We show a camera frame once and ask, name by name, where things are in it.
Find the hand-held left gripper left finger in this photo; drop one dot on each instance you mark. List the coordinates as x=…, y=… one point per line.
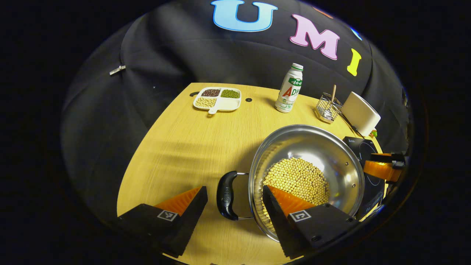
x=189, y=221

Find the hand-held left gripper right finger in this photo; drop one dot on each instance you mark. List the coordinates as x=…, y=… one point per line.
x=278, y=224

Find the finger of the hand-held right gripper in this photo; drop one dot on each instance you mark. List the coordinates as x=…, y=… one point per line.
x=381, y=171
x=386, y=157

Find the black induction cooktop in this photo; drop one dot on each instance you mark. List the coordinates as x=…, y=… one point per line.
x=358, y=147

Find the sandwich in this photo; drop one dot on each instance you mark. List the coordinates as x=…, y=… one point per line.
x=374, y=133

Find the white toaster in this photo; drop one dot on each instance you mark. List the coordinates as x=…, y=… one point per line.
x=360, y=114

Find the pile of yellow soybeans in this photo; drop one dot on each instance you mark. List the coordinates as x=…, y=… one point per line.
x=298, y=176

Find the wooden stick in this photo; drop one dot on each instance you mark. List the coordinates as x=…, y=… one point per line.
x=333, y=94

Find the white drink bottle green label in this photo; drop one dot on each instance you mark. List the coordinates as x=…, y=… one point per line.
x=289, y=92

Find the white divided dish with beans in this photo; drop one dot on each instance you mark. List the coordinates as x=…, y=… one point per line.
x=228, y=105

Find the silver metal clip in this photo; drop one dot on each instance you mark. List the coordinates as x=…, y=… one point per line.
x=117, y=70

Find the black backdrop cloth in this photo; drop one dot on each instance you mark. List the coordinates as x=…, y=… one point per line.
x=165, y=44

